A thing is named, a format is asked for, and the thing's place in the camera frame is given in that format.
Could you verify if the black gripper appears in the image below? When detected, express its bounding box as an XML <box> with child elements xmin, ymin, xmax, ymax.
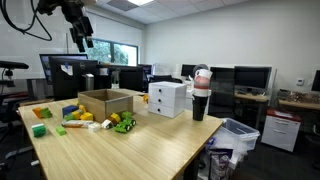
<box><xmin>59</xmin><ymin>0</ymin><xmax>95</xmax><ymax>53</ymax></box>

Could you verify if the brown cardboard box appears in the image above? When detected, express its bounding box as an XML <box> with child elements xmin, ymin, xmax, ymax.
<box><xmin>77</xmin><ymin>88</ymin><xmax>135</xmax><ymax>124</ymax></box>

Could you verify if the white roller blind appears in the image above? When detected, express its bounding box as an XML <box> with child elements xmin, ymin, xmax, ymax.
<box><xmin>71</xmin><ymin>5</ymin><xmax>145</xmax><ymax>48</ymax></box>

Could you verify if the white paper label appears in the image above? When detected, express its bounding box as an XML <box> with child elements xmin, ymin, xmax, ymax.
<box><xmin>60</xmin><ymin>63</ymin><xmax>74</xmax><ymax>76</ymax></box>

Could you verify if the white grey jar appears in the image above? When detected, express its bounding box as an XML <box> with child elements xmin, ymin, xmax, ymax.
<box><xmin>111</xmin><ymin>69</ymin><xmax>121</xmax><ymax>90</ymax></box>

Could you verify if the monitor with blue screen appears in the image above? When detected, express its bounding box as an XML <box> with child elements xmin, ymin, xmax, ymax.
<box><xmin>39</xmin><ymin>53</ymin><xmax>89</xmax><ymax>86</ymax></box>

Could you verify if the black Dell monitor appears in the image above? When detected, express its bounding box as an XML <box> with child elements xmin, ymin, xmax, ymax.
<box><xmin>48</xmin><ymin>55</ymin><xmax>101</xmax><ymax>101</ymax></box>

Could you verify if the black computer monitor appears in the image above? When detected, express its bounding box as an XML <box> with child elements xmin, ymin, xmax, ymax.
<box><xmin>233</xmin><ymin>65</ymin><xmax>273</xmax><ymax>92</ymax></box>
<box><xmin>138</xmin><ymin>63</ymin><xmax>154</xmax><ymax>81</ymax></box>
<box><xmin>180</xmin><ymin>63</ymin><xmax>198</xmax><ymax>78</ymax></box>
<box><xmin>118</xmin><ymin>65</ymin><xmax>145</xmax><ymax>93</ymax></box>
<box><xmin>311</xmin><ymin>69</ymin><xmax>320</xmax><ymax>93</ymax></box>

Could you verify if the blue toy brick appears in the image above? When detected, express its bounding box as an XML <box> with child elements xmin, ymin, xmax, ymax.
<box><xmin>61</xmin><ymin>104</ymin><xmax>79</xmax><ymax>118</ymax></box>

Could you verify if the ceiling light panel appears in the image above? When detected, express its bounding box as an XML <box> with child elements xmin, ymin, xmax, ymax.
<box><xmin>127</xmin><ymin>0</ymin><xmax>155</xmax><ymax>7</ymax></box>

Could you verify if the wooden side desk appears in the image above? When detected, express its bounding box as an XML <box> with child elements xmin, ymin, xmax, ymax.
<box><xmin>18</xmin><ymin>98</ymin><xmax>54</xmax><ymax>108</ymax></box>

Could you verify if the yellow toy vehicle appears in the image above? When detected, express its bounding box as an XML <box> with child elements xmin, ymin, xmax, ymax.
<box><xmin>101</xmin><ymin>112</ymin><xmax>122</xmax><ymax>130</ymax></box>

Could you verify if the white long toy block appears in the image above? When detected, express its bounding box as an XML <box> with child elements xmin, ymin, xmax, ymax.
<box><xmin>61</xmin><ymin>119</ymin><xmax>94</xmax><ymax>129</ymax></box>

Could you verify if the green blue small brick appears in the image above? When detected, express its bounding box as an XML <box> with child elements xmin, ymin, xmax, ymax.
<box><xmin>120</xmin><ymin>110</ymin><xmax>133</xmax><ymax>120</ymax></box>

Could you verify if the white small toy brick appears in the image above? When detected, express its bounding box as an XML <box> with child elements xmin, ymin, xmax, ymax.
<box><xmin>87</xmin><ymin>122</ymin><xmax>102</xmax><ymax>133</ymax></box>

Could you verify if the small green toy brick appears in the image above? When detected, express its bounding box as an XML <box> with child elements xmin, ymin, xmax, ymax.
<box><xmin>54</xmin><ymin>125</ymin><xmax>68</xmax><ymax>137</ymax></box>

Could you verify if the green toy car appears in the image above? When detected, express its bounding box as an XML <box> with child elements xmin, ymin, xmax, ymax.
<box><xmin>113</xmin><ymin>117</ymin><xmax>137</xmax><ymax>135</ymax></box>

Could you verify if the green white toy brick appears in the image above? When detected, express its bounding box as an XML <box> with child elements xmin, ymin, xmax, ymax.
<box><xmin>31</xmin><ymin>122</ymin><xmax>48</xmax><ymax>139</ymax></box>

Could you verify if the white drawer unit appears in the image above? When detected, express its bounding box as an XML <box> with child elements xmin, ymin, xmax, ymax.
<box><xmin>147</xmin><ymin>81</ymin><xmax>188</xmax><ymax>119</ymax></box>

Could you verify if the dark grey round disc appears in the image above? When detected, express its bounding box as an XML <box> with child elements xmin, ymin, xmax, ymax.
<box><xmin>192</xmin><ymin>63</ymin><xmax>210</xmax><ymax>77</ymax></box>

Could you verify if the white mug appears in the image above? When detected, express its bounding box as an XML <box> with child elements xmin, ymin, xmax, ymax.
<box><xmin>194</xmin><ymin>68</ymin><xmax>214</xmax><ymax>81</ymax></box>

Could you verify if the red white cup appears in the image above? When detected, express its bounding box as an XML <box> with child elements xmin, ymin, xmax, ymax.
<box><xmin>192</xmin><ymin>75</ymin><xmax>212</xmax><ymax>98</ymax></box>

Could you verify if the black tumbler cup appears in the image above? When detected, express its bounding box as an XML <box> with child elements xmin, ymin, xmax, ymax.
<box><xmin>191</xmin><ymin>95</ymin><xmax>210</xmax><ymax>122</ymax></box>

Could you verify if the clear plastic bag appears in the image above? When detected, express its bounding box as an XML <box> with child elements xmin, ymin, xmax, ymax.
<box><xmin>207</xmin><ymin>127</ymin><xmax>250</xmax><ymax>169</ymax></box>

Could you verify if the wooden office desk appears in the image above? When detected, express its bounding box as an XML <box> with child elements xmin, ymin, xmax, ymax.
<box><xmin>277</xmin><ymin>98</ymin><xmax>320</xmax><ymax>112</ymax></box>
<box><xmin>233</xmin><ymin>90</ymin><xmax>271</xmax><ymax>130</ymax></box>

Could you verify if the dark printed snack bag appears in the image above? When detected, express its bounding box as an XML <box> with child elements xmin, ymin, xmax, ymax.
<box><xmin>207</xmin><ymin>148</ymin><xmax>234</xmax><ymax>180</ymax></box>

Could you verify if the clear plastic storage bin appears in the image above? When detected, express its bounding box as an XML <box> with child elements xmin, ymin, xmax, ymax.
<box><xmin>220</xmin><ymin>117</ymin><xmax>261</xmax><ymax>151</ymax></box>

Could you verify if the white cabinet red top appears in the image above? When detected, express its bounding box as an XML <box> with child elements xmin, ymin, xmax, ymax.
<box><xmin>260</xmin><ymin>107</ymin><xmax>303</xmax><ymax>153</ymax></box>

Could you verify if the window with dark frame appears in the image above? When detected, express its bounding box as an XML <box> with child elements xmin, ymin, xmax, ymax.
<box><xmin>81</xmin><ymin>37</ymin><xmax>140</xmax><ymax>67</ymax></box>

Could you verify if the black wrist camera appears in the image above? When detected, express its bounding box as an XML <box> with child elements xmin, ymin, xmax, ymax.
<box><xmin>36</xmin><ymin>0</ymin><xmax>63</xmax><ymax>16</ymax></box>

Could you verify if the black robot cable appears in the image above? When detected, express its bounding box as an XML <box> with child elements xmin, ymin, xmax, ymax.
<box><xmin>0</xmin><ymin>0</ymin><xmax>54</xmax><ymax>42</ymax></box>

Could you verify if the black tripod mount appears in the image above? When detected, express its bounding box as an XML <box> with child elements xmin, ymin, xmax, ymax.
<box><xmin>0</xmin><ymin>60</ymin><xmax>30</xmax><ymax>88</ymax></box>

